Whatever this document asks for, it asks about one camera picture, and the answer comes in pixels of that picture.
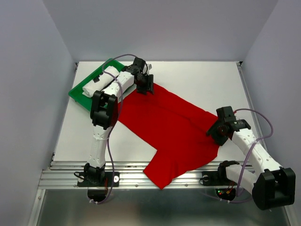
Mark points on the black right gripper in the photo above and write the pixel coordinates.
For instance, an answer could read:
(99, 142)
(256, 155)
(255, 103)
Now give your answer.
(219, 141)

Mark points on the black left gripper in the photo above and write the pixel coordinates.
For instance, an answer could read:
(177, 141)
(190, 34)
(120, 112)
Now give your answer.
(148, 85)

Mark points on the red t shirt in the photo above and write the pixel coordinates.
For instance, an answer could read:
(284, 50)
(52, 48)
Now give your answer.
(175, 127)

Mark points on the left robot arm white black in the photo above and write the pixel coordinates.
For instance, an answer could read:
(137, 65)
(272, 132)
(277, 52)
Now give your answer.
(105, 111)

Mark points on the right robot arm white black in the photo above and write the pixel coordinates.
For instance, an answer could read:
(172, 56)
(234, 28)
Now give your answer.
(271, 185)

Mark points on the black rolled t shirt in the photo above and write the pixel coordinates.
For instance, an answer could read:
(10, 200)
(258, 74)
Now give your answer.
(129, 91)

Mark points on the white rolled t shirt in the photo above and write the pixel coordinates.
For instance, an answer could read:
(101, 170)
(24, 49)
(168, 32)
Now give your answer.
(103, 84)

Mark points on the green plastic tray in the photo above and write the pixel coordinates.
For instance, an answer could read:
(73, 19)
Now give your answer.
(82, 87)

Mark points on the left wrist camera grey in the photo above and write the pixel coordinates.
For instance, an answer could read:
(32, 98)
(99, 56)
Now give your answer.
(141, 64)

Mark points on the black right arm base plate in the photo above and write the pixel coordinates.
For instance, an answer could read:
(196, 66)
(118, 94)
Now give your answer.
(216, 178)

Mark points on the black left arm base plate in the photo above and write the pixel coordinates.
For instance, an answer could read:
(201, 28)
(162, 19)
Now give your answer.
(109, 179)

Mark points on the aluminium frame rails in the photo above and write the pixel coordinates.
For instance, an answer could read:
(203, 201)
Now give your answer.
(137, 201)

